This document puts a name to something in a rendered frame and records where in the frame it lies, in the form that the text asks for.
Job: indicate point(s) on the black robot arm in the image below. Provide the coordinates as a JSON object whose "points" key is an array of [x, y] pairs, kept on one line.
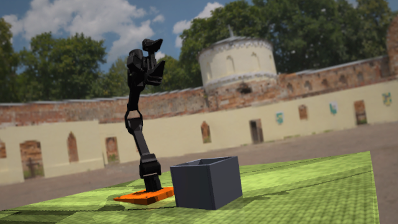
{"points": [[148, 162]]}

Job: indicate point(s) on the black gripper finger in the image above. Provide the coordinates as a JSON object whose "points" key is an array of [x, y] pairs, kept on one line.
{"points": [[154, 44], [157, 71]]}

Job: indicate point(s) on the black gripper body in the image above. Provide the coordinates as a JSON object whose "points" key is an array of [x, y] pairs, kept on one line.
{"points": [[149, 62]]}

